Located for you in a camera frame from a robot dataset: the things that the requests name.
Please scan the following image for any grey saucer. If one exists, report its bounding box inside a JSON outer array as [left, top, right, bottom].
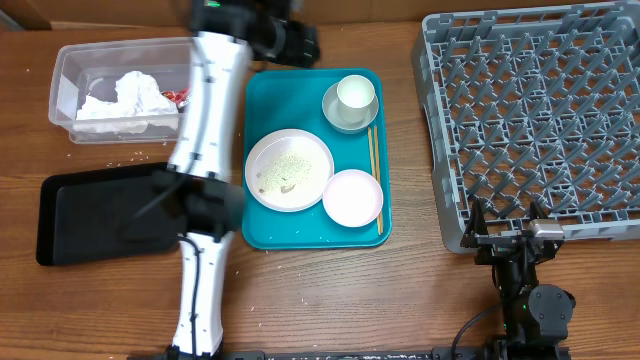
[[322, 83, 379, 134]]

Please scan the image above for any black tray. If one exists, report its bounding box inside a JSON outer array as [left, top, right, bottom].
[[36, 162, 186, 266]]

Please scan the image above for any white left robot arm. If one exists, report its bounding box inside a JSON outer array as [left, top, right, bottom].
[[144, 0, 320, 359]]

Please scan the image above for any white napkin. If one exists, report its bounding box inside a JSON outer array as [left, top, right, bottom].
[[115, 71, 178, 130], [73, 96, 148, 133]]

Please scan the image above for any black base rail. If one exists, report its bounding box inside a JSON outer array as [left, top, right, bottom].
[[219, 346, 489, 360]]

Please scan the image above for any teal serving tray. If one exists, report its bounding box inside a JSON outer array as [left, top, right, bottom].
[[242, 68, 393, 250]]

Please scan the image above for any clear plastic bin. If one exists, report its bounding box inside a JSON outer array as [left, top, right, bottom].
[[48, 37, 191, 144]]

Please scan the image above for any white cup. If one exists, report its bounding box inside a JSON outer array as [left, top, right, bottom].
[[336, 75, 376, 123]]

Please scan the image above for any large white plate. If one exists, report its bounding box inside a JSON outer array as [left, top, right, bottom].
[[244, 129, 334, 212]]

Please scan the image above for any left wooden chopstick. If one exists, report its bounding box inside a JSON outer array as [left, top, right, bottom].
[[368, 127, 383, 235]]

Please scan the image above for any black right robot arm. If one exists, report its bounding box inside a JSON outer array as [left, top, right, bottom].
[[450, 196, 576, 360]]

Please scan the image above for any grey dishwasher rack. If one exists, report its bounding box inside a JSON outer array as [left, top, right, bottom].
[[411, 1, 639, 253]]

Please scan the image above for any small white bowl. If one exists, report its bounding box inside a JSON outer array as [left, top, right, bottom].
[[322, 169, 384, 228]]

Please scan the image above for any red snack wrapper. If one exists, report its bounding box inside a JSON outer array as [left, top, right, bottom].
[[162, 88, 190, 110]]

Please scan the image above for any right wooden chopstick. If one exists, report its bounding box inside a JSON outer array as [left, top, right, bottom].
[[372, 125, 384, 235]]

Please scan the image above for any wooden chopstick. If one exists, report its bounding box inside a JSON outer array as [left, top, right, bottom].
[[372, 125, 384, 235], [368, 127, 383, 235]]

